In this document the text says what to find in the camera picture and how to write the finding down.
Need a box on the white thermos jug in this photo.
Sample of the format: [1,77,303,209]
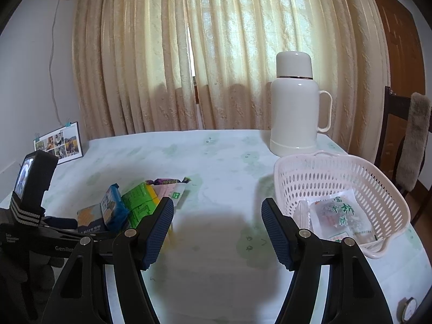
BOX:
[269,50,333,158]

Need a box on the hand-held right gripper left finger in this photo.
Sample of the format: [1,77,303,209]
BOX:
[40,196,175,324]

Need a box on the dark blue snack packet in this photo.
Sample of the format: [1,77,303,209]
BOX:
[77,205,109,234]

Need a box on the small clear snack packet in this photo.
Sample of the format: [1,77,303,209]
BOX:
[292,200,312,231]

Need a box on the purple candy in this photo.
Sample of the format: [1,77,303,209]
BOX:
[145,176,191,187]

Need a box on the grey furry chair cushion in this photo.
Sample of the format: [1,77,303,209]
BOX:
[396,92,432,193]

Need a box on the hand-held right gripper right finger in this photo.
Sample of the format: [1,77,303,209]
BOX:
[261,197,394,324]

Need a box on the dark wooden chair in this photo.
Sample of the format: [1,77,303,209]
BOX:
[373,86,432,225]

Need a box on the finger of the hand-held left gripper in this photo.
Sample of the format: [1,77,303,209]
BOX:
[50,228,113,242]
[44,216,79,229]

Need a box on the photo calendar stand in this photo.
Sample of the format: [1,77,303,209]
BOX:
[33,121,84,166]

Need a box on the clear green-print snack packet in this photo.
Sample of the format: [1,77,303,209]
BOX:
[310,189,379,245]

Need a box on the white wall cable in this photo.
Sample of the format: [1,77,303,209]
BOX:
[48,0,65,126]

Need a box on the white plastic basket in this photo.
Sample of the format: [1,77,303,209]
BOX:
[273,150,411,260]

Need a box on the pink snack packet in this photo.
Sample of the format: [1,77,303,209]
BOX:
[153,182,188,209]

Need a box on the green and yellow snack packet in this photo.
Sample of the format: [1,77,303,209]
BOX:
[121,181,161,229]

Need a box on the light blue snack packet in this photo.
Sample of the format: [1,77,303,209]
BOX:
[100,184,131,233]

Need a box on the beige curtain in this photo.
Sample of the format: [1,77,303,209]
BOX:
[72,0,392,142]

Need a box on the brown wooden door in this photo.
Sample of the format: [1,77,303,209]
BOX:
[364,0,432,183]

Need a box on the person's left hand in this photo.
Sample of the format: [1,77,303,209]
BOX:
[23,254,65,289]

